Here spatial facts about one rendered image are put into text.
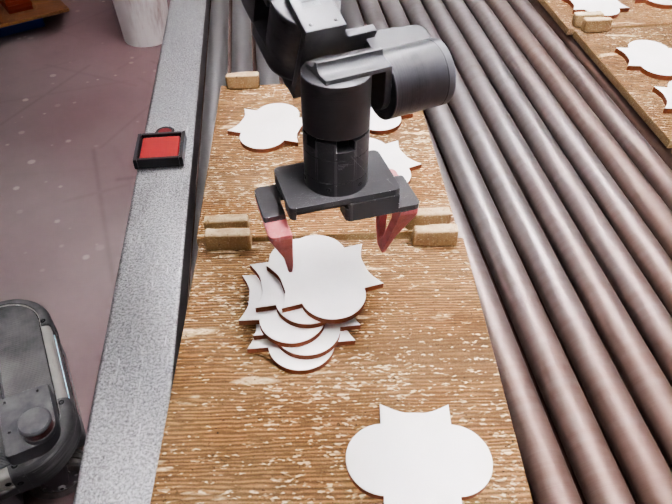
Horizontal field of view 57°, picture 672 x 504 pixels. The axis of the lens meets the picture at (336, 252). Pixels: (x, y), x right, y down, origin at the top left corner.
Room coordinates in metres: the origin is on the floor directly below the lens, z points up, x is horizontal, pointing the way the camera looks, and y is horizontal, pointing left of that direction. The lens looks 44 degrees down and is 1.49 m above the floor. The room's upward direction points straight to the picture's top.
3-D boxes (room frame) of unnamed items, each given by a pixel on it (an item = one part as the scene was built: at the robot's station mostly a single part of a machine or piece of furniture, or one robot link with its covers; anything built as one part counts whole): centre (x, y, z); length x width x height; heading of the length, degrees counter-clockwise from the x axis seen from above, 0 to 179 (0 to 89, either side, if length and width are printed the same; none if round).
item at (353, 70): (0.46, -0.01, 1.23); 0.07 x 0.06 x 0.07; 116
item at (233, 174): (0.82, 0.02, 0.93); 0.41 x 0.35 x 0.02; 3
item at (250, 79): (1.01, 0.17, 0.95); 0.06 x 0.02 x 0.03; 93
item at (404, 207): (0.46, -0.03, 1.10); 0.07 x 0.07 x 0.09; 17
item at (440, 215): (0.64, -0.12, 0.95); 0.06 x 0.02 x 0.03; 93
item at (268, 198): (0.44, 0.03, 1.10); 0.07 x 0.07 x 0.09; 17
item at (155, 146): (0.84, 0.28, 0.92); 0.06 x 0.06 x 0.01; 7
